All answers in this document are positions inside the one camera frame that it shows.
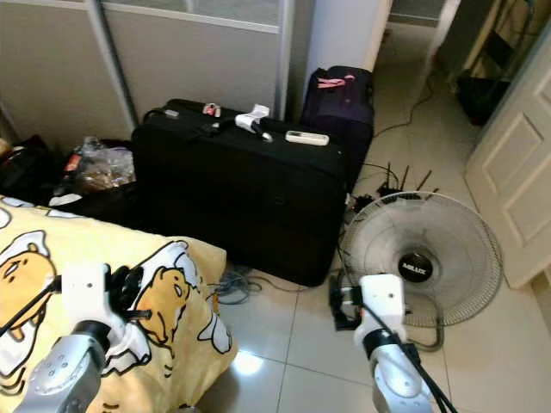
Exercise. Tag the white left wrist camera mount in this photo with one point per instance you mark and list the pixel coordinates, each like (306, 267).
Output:
(84, 292)

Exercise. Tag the white panelled door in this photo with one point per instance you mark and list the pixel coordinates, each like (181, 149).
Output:
(512, 172)

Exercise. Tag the black router with antennas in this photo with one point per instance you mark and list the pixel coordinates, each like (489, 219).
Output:
(400, 189)

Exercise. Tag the clear plastic snack bag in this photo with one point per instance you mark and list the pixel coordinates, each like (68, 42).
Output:
(103, 168)

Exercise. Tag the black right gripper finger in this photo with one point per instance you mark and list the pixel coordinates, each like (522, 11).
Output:
(335, 305)

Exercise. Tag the small red white item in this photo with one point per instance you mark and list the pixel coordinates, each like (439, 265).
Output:
(211, 109)

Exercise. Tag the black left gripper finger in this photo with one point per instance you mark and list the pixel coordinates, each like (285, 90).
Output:
(133, 282)
(118, 282)

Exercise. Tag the yellow egg print blanket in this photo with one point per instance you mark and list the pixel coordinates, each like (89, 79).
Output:
(43, 245)

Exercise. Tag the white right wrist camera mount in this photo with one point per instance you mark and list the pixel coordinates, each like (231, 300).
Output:
(383, 301)

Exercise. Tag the dark purple bag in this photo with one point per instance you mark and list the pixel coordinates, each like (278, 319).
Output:
(340, 116)

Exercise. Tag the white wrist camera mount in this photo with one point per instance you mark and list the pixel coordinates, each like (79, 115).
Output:
(383, 301)
(84, 292)

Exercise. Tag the black soft bag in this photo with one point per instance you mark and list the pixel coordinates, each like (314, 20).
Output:
(34, 172)

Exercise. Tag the large black suitcase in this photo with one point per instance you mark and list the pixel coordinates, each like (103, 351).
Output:
(241, 198)

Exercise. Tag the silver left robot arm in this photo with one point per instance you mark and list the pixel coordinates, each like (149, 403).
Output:
(60, 374)

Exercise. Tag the small red packet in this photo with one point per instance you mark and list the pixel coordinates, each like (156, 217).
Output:
(73, 162)

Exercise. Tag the black bin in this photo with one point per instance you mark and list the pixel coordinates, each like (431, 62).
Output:
(482, 99)

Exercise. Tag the white floor fan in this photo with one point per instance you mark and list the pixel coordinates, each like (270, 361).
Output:
(439, 228)

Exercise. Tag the grey sliding wardrobe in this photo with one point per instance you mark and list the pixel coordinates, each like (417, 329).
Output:
(189, 60)

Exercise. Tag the white remote control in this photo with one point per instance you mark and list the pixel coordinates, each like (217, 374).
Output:
(307, 138)

